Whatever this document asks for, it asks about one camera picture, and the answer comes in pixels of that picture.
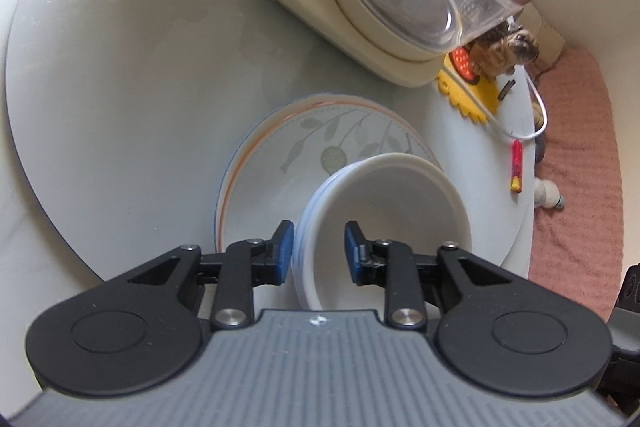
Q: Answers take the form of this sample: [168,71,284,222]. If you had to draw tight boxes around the white plastic bowl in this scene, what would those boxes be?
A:
[292,153,472,312]

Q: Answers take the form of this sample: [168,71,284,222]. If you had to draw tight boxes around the floral plate underneath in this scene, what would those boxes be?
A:
[214,92,444,253]

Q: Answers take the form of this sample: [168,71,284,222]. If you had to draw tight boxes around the pink bed blanket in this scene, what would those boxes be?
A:
[529,50,624,320]

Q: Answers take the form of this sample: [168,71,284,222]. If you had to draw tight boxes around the white duck plush toy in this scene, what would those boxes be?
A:
[534,178,565,210]

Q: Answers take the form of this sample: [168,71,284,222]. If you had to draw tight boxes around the red lighter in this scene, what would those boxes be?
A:
[510,140,524,194]

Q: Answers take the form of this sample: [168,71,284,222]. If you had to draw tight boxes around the yellow sunflower mat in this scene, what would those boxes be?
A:
[436,46,501,124]

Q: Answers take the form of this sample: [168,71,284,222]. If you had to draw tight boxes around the grey plush toy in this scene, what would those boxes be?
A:
[532,102,546,164]

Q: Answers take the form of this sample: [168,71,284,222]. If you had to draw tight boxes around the dark hair clip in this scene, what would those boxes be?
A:
[498,79,516,102]

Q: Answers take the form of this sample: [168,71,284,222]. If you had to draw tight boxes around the brown dog figurine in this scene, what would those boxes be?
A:
[466,20,539,77]

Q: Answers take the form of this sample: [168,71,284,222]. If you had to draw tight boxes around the grey lazy susan turntable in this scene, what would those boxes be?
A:
[6,0,533,279]

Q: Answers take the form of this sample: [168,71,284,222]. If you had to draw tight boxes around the white power cable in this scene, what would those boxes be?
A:
[470,68,549,142]

